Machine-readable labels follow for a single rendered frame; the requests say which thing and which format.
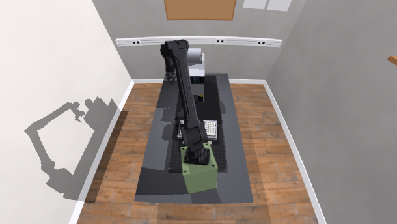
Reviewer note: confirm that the dark grey cylinder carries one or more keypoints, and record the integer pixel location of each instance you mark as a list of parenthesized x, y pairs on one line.
[(194, 55)]

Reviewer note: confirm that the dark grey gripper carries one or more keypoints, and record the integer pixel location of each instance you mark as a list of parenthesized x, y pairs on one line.
[(168, 72)]

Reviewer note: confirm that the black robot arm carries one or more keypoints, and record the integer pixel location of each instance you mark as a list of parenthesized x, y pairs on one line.
[(193, 129)]

